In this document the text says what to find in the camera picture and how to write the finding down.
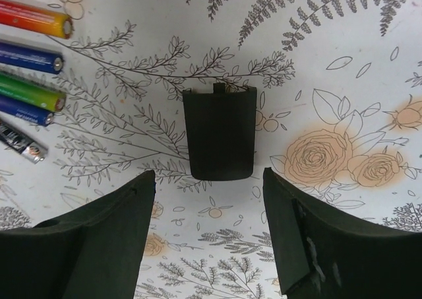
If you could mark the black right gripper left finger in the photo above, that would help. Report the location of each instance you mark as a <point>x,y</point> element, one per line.
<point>94,251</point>

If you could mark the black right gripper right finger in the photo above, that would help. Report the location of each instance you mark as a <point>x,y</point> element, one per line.
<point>323,252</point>

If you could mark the black battery cover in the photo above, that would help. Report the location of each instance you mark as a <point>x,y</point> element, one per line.
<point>220,129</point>

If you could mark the red orange battery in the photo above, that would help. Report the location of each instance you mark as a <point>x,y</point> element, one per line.
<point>35,19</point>

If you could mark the blue purple battery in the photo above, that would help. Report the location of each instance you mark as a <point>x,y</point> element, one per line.
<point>26,111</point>

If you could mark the green battery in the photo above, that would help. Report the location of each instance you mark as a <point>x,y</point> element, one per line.
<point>32,93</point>

